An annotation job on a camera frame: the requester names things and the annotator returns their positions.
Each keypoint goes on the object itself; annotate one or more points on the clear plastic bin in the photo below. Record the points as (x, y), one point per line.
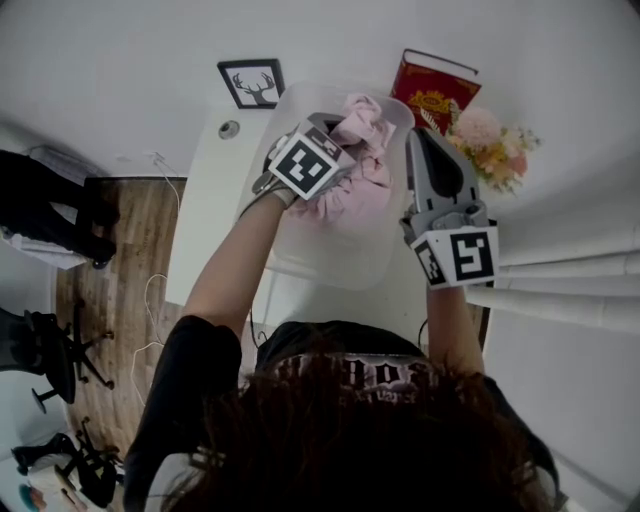
(325, 260)

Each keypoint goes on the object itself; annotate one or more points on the black framed deer picture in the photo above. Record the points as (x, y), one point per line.
(252, 82)

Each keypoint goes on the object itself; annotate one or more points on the black office chair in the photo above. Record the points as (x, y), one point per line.
(85, 465)
(45, 345)

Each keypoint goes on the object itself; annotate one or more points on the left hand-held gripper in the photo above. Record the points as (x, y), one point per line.
(302, 165)

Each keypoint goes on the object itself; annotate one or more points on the red book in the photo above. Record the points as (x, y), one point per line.
(425, 85)

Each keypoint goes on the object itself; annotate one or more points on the pink and yellow flowers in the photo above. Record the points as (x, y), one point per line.
(492, 145)

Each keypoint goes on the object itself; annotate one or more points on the person's black printed T-shirt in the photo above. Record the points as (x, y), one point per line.
(200, 360)

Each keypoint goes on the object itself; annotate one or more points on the white wall pipes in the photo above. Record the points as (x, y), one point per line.
(560, 295)

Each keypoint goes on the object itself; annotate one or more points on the person's right forearm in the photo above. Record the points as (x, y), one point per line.
(452, 330)

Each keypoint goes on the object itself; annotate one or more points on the pink clothes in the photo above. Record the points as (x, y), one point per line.
(360, 200)

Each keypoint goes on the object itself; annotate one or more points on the person's left forearm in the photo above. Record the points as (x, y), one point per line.
(230, 270)

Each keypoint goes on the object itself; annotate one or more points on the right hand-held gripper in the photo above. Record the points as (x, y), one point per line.
(470, 255)

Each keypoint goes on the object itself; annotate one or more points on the white table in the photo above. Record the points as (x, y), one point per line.
(210, 225)

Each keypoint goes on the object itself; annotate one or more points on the white low cabinet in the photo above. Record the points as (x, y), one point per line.
(35, 252)

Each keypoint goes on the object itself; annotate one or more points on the small round silver object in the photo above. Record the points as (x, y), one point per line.
(229, 129)

